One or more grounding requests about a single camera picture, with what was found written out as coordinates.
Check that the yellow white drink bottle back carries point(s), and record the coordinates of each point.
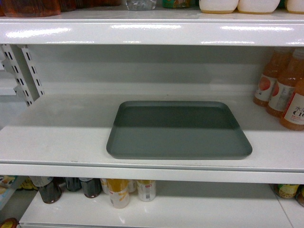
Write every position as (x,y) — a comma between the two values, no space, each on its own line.
(132,186)

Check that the white metal shelf unit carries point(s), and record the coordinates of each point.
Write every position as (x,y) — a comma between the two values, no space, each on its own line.
(87,62)

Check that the dark tea bottle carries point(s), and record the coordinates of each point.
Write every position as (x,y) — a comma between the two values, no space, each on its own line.
(73,184)
(91,187)
(49,190)

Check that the yellow white drink bottle front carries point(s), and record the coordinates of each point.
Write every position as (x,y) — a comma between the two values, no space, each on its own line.
(118,192)

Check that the white jug left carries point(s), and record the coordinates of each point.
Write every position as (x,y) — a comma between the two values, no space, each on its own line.
(218,6)

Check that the white jug middle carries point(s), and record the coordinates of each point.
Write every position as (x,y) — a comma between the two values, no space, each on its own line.
(257,6)

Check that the dark tea bottle left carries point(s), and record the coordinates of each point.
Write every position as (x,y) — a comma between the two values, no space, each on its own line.
(49,190)

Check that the orange juice bottle front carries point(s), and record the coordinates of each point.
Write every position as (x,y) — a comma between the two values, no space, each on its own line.
(293,115)

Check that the green white drink bottle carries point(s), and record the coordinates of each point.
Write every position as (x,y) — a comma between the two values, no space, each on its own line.
(146,190)

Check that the white jug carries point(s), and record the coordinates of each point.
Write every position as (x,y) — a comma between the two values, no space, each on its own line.
(257,6)
(218,6)

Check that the orange juice bottle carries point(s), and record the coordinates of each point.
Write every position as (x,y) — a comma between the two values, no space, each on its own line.
(277,64)
(286,83)
(293,115)

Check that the orange juice bottle back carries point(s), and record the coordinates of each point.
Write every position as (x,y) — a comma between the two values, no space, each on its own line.
(277,64)

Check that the dark tea bottle right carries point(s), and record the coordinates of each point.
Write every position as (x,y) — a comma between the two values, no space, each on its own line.
(91,187)

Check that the dark tea bottle middle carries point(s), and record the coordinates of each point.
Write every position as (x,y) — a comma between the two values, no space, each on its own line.
(73,184)

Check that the grey silver metal tray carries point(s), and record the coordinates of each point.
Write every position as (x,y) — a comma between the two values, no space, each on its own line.
(177,130)

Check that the yellow white drink bottle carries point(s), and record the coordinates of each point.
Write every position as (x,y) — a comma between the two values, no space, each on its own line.
(118,192)
(132,186)

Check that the orange juice bottle middle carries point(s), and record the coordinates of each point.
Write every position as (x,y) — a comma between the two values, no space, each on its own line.
(286,83)

